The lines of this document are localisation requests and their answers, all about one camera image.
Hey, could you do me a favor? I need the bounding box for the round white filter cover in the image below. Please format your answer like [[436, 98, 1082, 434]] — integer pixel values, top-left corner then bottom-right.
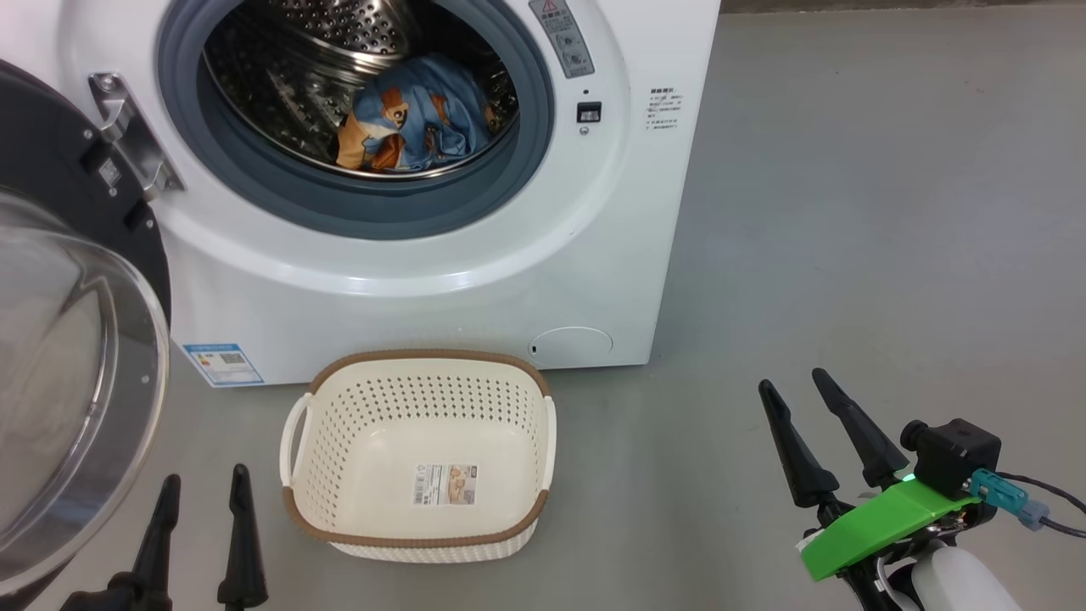
[[528, 327, 613, 369]]

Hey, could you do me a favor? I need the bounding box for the blue energy label sticker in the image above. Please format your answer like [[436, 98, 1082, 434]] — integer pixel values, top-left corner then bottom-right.
[[182, 343, 265, 388]]

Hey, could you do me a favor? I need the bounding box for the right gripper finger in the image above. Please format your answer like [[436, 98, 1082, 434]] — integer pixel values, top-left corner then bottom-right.
[[758, 379, 841, 510], [812, 367, 910, 489]]

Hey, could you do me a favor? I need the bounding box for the metal door hinge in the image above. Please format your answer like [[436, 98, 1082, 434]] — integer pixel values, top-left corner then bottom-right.
[[89, 72, 185, 202]]

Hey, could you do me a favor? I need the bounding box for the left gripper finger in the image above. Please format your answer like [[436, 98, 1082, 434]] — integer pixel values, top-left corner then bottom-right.
[[127, 474, 182, 611], [217, 463, 269, 608]]

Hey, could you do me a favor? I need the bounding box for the white front-load washing machine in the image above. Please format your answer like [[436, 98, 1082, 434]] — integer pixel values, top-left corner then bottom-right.
[[0, 0, 722, 390]]

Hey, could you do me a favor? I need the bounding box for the grey rubber door gasket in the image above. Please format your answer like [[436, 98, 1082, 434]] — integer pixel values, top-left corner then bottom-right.
[[157, 0, 557, 241]]

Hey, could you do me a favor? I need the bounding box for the cream perforated laundry basket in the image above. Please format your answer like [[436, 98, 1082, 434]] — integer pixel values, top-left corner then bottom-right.
[[280, 348, 558, 563]]

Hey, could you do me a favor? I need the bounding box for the blue bear-print garment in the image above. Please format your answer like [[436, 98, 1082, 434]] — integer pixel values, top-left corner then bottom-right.
[[335, 115, 410, 174], [352, 55, 501, 171]]

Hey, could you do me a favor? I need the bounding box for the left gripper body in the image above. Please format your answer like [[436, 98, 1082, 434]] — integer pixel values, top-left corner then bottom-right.
[[59, 577, 137, 611]]

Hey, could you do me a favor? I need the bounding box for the black cable teal connector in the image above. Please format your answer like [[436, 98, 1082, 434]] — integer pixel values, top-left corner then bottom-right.
[[967, 469, 1086, 540]]

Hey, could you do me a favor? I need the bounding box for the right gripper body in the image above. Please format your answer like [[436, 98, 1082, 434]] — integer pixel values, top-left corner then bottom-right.
[[799, 478, 985, 611]]

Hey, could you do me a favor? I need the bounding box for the round black washer door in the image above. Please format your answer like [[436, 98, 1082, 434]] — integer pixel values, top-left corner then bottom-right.
[[0, 59, 172, 611]]

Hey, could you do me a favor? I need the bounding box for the steel washer drum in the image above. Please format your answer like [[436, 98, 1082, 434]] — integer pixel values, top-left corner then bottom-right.
[[202, 0, 520, 179]]

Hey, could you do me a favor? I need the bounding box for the paper basket label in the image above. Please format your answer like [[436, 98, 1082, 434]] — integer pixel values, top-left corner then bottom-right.
[[413, 463, 479, 507]]

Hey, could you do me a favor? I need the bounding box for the grey warning sticker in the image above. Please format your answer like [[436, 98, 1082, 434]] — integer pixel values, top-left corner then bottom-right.
[[529, 0, 596, 79]]

